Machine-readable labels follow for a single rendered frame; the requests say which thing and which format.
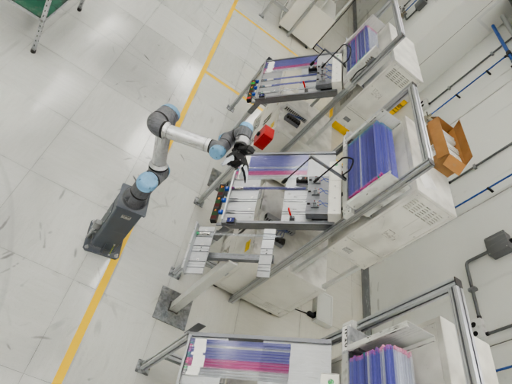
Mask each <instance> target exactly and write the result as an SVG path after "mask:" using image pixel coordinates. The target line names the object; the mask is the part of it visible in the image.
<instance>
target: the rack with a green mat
mask: <svg viewBox="0 0 512 384"><path fill-rule="evenodd" d="M6 1H8V2H10V3H12V4H13V5H14V6H16V7H18V8H20V9H21V10H22V11H24V12H26V13H27V14H29V15H30V16H32V17H33V18H35V19H37V20H38V21H39V22H40V23H39V25H38V28H37V32H36V35H35V38H34V42H33V45H32V47H31V49H30V52H31V53H33V54H35V53H36V51H37V45H38V43H39V40H40V36H41V33H42V30H43V26H44V24H45V22H46V21H47V20H48V19H49V18H51V17H52V16H53V15H54V14H55V13H56V12H57V11H59V10H60V9H61V8H62V7H63V6H65V5H66V4H67V3H68V2H70V1H71V0H6ZM84 2H85V0H81V1H80V3H79V5H78V7H77V11H82V6H83V4H84Z"/></svg>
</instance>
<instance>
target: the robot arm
mask: <svg viewBox="0 0 512 384"><path fill-rule="evenodd" d="M180 116H181V115H180V112H179V110H178V109H177V108H176V107H175V106H174V105H173V104H164V105H162V106H161V107H160V108H159V109H157V110H156V111H154V112H153V113H151V114H150V115H149V116H148V118H147V122H146V123H147V127H148V129H149V131H150V132H151V133H152V134H153V135H155V144H154V149H153V155H152V160H151V161H150V162H149V168H148V170H147V171H145V172H143V173H142V174H140V175H139V177H138V178H137V179H136V181H135V183H134V184H133V186H132V187H130V188H128V189H126V190H125V191H124V193H123V196H122V198H123V202H124V204H125V205H126V206H127V207H129V208H130V209H132V210H141V209H142V208H144V206H145V205H146V204H147V200H148V197H149V195H150V194H151V193H152V192H153V191H154V189H156V188H157V186H159V185H160V184H161V183H162V182H163V181H164V180H165V179H166V178H167V177H168V176H169V175H170V167H169V165H168V163H167V157H168V149H169V144H170V140H173V141H175V142H179V143H182V144H184V145H186V146H190V147H193V148H195V149H199V150H201V151H204V152H207V153H209V154H210V157H212V158H213V159H215V160H219V159H221V158H222V157H223V156H224V155H225V154H226V153H227V152H228V151H229V150H230V149H231V148H232V146H233V145H234V148H233V149H232V152H231V153H229V154H228V155H227V156H226V159H225V160H224V161H223V163H221V165H222V166H224V165H228V166H232V167H234V169H235V170H237V169H238V167H239V166H240V165H243V166H241V168H240V170H241V173H240V175H239V178H240V179H243V178H244V181H245V183H246V182H247V180H248V172H249V166H248V162H247V159H246V156H245V155H251V154H254V152H255V149H254V147H252V146H250V145H249V144H250V141H251V136H252V134H253V129H254V127H253V126H252V124H251V123H249V122H242V123H241V124H240V126H239V128H237V129H234V130H231V131H228V132H226V133H223V134H221V135H219V138H218V141H217V140H214V139H211V138H208V137H206V136H202V135H200V134H197V133H193V132H191V131H188V130H185V129H182V128H180V127H177V126H175V124H176V122H178V121H179V119H180Z"/></svg>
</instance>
